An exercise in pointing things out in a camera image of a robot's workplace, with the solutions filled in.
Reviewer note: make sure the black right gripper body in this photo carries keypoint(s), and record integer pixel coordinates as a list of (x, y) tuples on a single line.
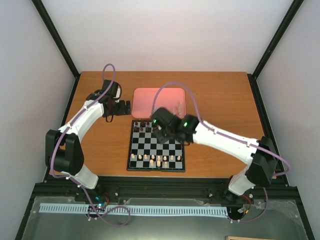
[(163, 139)]

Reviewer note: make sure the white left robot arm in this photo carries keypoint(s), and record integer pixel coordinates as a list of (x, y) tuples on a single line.
[(63, 150)]

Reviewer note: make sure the white chess king piece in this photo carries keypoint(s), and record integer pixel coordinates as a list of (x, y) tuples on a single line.
[(151, 163)]

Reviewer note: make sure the pink plastic tray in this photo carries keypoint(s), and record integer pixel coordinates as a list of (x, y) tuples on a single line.
[(173, 99)]

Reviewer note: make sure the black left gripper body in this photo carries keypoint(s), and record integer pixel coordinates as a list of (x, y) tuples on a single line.
[(117, 111)]

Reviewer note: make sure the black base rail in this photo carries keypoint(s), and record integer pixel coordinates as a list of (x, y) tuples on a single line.
[(209, 190)]

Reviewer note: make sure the black white chess board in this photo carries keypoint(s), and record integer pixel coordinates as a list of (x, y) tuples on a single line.
[(144, 143)]

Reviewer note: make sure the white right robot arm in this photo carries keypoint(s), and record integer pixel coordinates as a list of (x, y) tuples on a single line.
[(257, 155)]

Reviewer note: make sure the black aluminium frame post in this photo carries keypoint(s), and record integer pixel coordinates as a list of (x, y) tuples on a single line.
[(43, 13)]

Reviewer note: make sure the light blue cable duct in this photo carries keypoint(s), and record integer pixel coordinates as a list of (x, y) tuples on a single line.
[(136, 210)]

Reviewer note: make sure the black right frame post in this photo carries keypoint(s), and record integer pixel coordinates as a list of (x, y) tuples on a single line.
[(283, 26)]

